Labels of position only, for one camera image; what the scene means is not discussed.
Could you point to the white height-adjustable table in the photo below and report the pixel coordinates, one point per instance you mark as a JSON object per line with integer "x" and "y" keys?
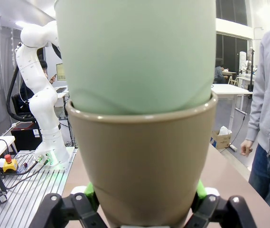
{"x": 227, "y": 89}

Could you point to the seated person with phone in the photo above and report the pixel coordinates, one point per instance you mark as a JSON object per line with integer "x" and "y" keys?
{"x": 44, "y": 69}

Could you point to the crumpled white paper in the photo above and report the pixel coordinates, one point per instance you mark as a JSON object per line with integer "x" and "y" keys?
{"x": 225, "y": 130}

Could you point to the slotted aluminium base plate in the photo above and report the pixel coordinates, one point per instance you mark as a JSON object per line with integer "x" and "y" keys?
{"x": 30, "y": 197}

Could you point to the person's left forearm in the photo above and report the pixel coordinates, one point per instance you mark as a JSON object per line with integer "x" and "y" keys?
{"x": 259, "y": 114}

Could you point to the person's left hand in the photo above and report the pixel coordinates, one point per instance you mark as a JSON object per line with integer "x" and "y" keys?
{"x": 246, "y": 148}

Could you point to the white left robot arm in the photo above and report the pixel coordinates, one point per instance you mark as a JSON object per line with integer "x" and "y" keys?
{"x": 37, "y": 83}

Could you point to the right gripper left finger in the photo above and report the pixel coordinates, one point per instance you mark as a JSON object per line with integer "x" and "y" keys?
{"x": 77, "y": 209}

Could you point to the brown plastic cup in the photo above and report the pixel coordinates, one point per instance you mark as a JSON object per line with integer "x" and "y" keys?
{"x": 139, "y": 154}

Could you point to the mint green plastic cup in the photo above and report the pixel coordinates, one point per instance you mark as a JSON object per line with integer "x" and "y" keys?
{"x": 134, "y": 59}

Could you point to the yellow emergency stop button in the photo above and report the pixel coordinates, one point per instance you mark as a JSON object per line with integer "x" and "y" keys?
{"x": 9, "y": 164}

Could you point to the seated person in checked shirt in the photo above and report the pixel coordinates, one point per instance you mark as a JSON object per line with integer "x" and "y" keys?
{"x": 219, "y": 73}

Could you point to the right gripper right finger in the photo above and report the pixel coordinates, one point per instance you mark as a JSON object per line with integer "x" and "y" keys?
{"x": 220, "y": 211}

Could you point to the cardboard box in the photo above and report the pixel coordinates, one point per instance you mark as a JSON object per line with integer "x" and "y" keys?
{"x": 221, "y": 141}

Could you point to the black control box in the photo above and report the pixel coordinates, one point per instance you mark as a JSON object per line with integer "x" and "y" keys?
{"x": 25, "y": 140}

